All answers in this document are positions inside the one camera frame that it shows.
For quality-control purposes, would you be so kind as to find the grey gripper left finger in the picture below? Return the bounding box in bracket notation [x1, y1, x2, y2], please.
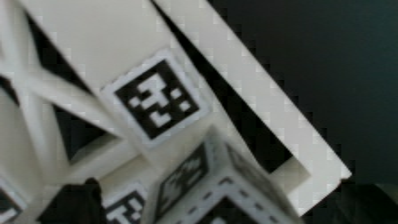
[36, 178, 107, 224]

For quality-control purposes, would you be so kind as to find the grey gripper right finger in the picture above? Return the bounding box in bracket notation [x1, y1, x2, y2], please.
[303, 180, 398, 224]

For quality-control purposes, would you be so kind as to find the small tagged cube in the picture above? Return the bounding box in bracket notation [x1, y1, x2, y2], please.
[147, 128, 305, 224]

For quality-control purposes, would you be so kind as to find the white chair back plate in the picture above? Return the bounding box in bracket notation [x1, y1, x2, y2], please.
[0, 0, 351, 224]

